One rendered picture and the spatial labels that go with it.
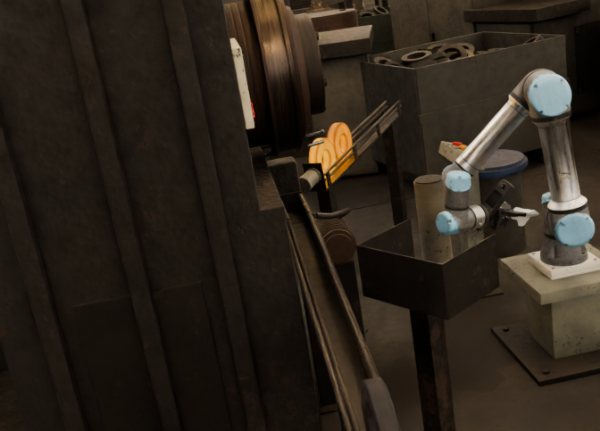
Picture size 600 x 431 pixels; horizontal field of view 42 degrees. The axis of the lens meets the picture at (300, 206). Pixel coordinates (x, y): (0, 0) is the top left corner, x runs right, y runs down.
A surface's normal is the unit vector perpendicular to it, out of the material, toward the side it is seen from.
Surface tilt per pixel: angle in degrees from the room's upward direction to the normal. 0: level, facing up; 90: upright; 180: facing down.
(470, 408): 0
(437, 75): 90
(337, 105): 90
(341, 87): 90
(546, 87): 82
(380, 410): 33
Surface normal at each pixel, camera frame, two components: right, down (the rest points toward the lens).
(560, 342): 0.15, 0.28
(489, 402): -0.14, -0.94
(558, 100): -0.13, 0.18
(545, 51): 0.38, 0.22
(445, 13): -0.87, 0.27
